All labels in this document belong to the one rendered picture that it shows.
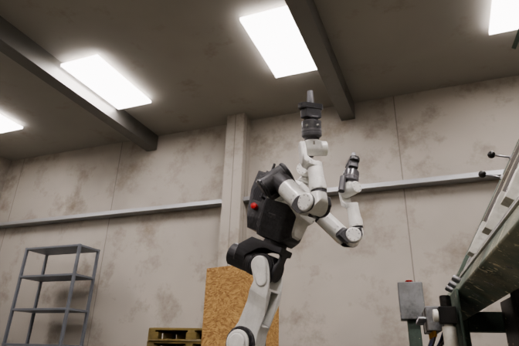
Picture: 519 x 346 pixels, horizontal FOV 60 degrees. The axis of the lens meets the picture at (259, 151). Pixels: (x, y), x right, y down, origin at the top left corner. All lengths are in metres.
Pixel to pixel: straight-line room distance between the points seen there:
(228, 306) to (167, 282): 3.33
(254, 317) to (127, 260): 5.57
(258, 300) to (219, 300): 1.77
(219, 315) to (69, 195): 5.53
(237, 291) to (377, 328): 2.57
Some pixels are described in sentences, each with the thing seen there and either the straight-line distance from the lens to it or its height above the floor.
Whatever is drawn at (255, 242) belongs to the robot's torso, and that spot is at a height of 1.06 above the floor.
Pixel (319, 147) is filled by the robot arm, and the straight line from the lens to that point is 1.93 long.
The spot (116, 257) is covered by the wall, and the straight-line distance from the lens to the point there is 7.74.
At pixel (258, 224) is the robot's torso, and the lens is 2.16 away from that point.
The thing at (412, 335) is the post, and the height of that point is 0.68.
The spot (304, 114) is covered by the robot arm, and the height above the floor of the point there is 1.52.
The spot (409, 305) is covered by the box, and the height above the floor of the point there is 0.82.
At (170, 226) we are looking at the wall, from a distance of 7.27.
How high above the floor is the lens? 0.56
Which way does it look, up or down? 25 degrees up
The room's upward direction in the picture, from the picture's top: 2 degrees clockwise
